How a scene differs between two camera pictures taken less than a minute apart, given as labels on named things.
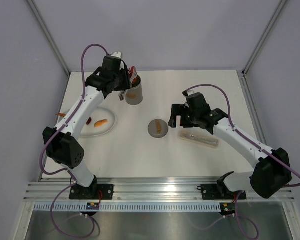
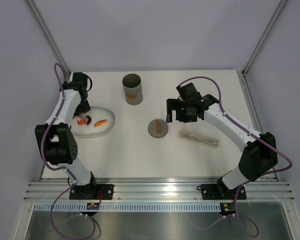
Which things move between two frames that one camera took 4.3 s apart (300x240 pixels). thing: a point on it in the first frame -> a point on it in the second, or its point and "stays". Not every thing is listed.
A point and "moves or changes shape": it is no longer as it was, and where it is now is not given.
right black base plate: (212, 192) stays
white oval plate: (99, 120) stays
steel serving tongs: (121, 95) moves or changes shape
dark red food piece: (89, 120) stays
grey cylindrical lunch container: (134, 96) stays
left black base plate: (94, 192) stays
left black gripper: (127, 84) -> (84, 108)
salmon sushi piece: (99, 123) stays
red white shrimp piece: (132, 73) moves or changes shape
